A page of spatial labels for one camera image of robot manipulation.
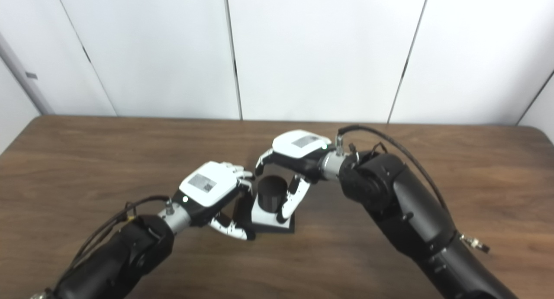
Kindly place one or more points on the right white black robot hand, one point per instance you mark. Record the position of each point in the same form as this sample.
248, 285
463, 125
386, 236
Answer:
298, 145

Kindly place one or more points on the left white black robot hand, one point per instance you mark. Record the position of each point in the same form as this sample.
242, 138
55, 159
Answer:
205, 184

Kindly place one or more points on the black peg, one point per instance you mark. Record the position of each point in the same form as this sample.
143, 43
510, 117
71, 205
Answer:
272, 193

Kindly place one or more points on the white square piece with hole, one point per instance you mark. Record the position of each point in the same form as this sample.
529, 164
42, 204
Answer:
264, 217

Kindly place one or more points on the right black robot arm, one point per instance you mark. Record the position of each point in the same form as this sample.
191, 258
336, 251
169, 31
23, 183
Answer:
402, 204

